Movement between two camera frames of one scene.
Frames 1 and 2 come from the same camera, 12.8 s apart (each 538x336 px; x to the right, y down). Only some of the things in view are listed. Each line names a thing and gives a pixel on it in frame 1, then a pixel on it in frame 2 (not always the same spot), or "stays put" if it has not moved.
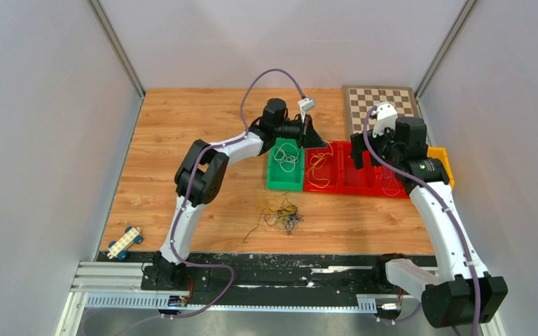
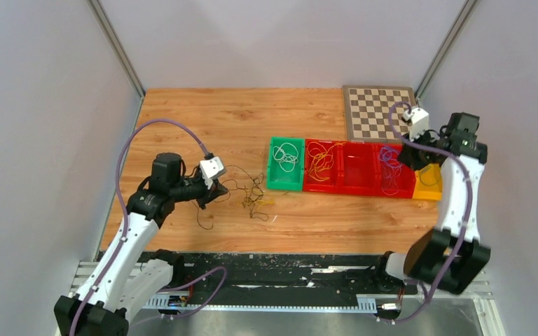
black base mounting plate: [199, 273] stays put
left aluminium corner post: [97, 8] stays put
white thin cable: [286, 154] stays put
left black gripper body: [307, 129] to [195, 188]
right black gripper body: [394, 152] to [425, 138]
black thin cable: [257, 226] to [228, 191]
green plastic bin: [286, 164] stays put
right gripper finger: [357, 148] to [412, 157]
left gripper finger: [318, 136] to [218, 190]
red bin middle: [353, 181] stays put
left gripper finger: [314, 141] to [202, 201]
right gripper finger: [377, 144] to [419, 159]
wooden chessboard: [359, 100] stays put
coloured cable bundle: [285, 215] to [256, 198]
